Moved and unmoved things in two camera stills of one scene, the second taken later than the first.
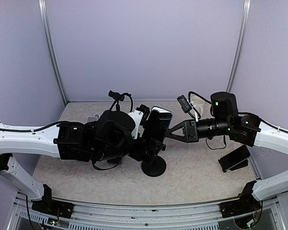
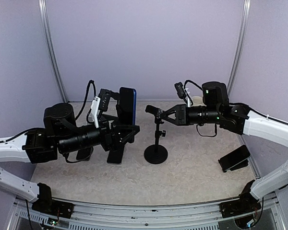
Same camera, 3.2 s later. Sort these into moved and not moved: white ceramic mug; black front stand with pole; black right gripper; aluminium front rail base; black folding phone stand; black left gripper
Moved: black right gripper; black front stand with pole; black left gripper
Not moved: white ceramic mug; black folding phone stand; aluminium front rail base
